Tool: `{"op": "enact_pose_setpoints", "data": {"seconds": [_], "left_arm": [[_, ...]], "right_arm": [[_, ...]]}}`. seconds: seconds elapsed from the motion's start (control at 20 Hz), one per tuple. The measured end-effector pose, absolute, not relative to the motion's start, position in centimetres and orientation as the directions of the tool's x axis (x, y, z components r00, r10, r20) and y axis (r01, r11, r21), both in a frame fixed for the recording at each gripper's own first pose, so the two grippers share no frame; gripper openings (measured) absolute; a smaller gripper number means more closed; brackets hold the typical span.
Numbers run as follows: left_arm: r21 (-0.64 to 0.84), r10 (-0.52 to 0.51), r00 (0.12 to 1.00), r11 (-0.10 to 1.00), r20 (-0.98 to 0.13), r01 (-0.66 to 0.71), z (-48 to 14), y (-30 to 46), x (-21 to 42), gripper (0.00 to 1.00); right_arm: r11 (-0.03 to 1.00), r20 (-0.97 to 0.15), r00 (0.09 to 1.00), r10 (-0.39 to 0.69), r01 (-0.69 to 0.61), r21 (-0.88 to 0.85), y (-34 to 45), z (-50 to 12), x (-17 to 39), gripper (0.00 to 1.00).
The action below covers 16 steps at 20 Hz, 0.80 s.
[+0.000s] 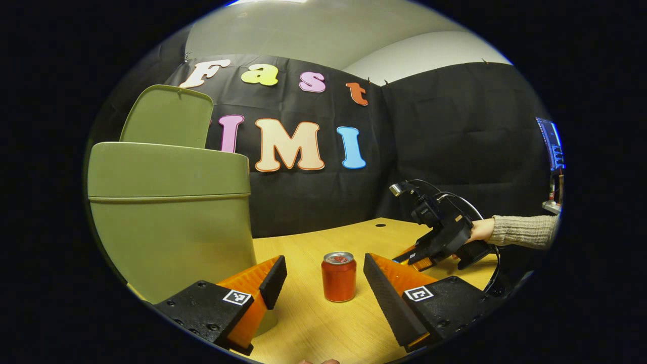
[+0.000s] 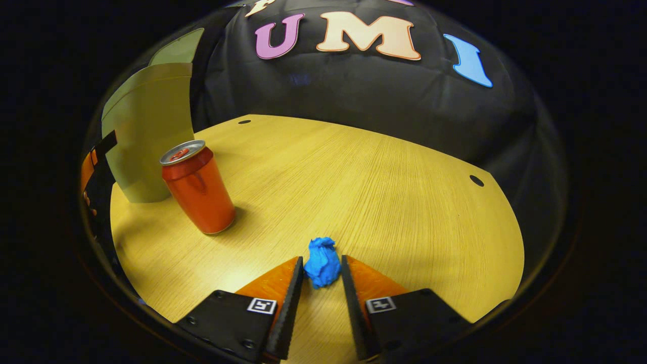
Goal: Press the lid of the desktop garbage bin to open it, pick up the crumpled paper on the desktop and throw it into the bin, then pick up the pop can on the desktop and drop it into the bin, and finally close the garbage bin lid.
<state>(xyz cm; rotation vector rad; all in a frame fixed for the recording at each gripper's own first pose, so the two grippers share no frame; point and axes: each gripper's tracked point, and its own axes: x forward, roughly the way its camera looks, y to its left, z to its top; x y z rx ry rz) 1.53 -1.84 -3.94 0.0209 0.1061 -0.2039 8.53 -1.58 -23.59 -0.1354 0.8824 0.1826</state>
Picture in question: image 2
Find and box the blue paper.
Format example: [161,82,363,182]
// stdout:
[304,237,342,290]

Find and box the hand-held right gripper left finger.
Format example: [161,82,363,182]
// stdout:
[174,256,304,363]

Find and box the pale green desktop garbage bin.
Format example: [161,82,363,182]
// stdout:
[101,28,205,204]

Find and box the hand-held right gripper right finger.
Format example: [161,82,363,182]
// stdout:
[341,255,474,362]

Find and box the red pop can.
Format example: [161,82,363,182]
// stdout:
[160,140,237,235]

